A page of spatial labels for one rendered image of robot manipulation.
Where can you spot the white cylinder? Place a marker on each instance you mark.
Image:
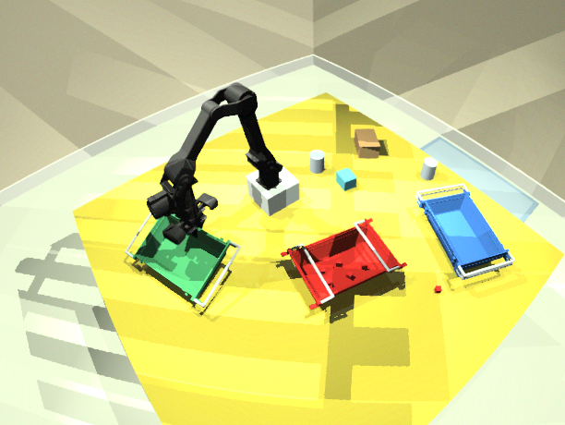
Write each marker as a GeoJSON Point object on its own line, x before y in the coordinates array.
{"type": "Point", "coordinates": [317, 161]}
{"type": "Point", "coordinates": [429, 169]}

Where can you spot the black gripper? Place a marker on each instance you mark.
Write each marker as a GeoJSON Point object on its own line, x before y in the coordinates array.
{"type": "Point", "coordinates": [191, 215]}

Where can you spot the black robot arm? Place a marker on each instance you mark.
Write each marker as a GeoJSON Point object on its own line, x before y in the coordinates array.
{"type": "Point", "coordinates": [181, 167]}

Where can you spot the blue plastic tray with white wire bars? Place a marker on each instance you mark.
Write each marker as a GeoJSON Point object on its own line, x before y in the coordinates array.
{"type": "Point", "coordinates": [464, 229]}

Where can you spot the red plastic tray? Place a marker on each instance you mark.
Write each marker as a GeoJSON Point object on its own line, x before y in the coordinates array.
{"type": "Point", "coordinates": [350, 247]}

